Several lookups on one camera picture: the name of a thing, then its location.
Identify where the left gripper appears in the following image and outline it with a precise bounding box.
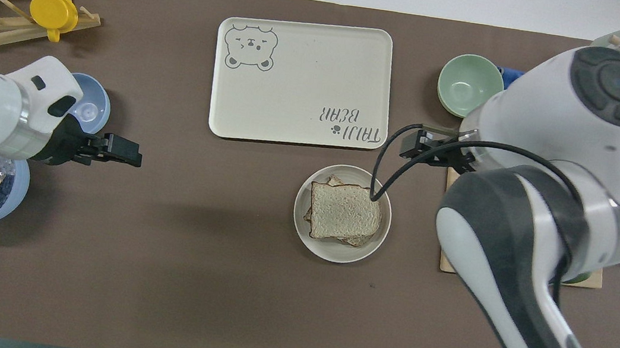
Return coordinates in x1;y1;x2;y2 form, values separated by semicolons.
29;111;91;170

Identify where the white round plate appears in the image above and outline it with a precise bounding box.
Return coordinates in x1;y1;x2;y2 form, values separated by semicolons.
288;159;398;269

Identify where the light blue bowl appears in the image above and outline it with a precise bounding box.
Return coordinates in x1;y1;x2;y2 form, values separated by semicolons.
61;72;115;136

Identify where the yellow plastic cup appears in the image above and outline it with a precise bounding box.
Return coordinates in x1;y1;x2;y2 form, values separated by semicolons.
26;0;81;45

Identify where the cream tray with bear print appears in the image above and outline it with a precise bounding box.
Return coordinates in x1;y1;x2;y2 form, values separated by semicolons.
205;8;400;160

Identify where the bread slice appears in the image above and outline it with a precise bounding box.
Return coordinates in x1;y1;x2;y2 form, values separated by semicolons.
305;179;386;247
301;172;386;251

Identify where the green bowl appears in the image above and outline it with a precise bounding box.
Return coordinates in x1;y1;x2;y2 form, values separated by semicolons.
434;50;509;123

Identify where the blue cloth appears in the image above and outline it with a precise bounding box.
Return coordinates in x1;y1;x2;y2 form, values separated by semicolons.
494;66;526;93

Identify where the green round item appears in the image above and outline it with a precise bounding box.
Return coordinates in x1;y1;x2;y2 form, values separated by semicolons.
562;267;593;288

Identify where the wooden cutting board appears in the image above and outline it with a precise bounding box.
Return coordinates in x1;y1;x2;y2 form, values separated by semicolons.
434;165;615;293

